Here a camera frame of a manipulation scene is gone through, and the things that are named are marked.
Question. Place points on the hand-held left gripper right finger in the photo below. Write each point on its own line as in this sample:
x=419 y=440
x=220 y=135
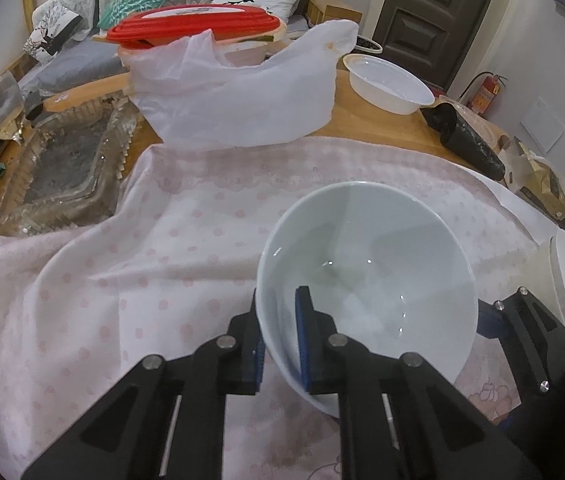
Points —
x=305 y=340

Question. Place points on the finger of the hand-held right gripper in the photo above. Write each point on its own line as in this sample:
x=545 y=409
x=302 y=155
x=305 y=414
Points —
x=484 y=320

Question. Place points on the tall white ceramic bowl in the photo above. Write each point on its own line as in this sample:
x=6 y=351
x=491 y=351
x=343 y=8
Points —
x=362 y=240

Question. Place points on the red lidded container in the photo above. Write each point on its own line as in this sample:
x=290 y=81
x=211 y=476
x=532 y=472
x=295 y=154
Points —
x=202 y=20

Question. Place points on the white plastic bag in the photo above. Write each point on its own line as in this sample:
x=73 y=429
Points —
x=242 y=100

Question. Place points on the white pink dotted cloth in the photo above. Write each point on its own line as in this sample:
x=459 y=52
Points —
x=112 y=285

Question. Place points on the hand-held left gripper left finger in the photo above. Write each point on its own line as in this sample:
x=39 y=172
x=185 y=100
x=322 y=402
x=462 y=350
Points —
x=258 y=367

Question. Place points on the clear glass tray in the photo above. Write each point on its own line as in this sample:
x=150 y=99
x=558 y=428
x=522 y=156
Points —
x=62 y=170

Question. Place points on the black and white pillow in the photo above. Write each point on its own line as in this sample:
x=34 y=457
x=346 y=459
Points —
x=52 y=27

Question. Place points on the white wall panel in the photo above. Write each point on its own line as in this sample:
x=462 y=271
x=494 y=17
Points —
x=542 y=125

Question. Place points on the dark entrance door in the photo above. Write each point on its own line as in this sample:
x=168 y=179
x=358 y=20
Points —
x=432 y=15

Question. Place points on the dark trash bin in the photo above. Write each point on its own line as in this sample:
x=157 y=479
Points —
x=368 y=45

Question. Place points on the gold brown packet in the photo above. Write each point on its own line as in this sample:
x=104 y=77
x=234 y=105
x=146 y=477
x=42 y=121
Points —
x=542 y=180

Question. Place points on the grey sofa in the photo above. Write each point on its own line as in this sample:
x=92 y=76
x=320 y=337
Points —
x=72 y=65

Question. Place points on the white plastic disposable bowl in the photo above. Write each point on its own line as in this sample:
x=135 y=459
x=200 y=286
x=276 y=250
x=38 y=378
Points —
x=387 y=85

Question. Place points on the clear wine glass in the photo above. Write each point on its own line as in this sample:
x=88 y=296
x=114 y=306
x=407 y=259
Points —
x=2 y=105

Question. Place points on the red fire extinguisher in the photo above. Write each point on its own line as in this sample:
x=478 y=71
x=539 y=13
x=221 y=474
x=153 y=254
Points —
x=487 y=95

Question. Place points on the black packet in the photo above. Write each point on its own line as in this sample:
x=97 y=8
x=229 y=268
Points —
x=467 y=140

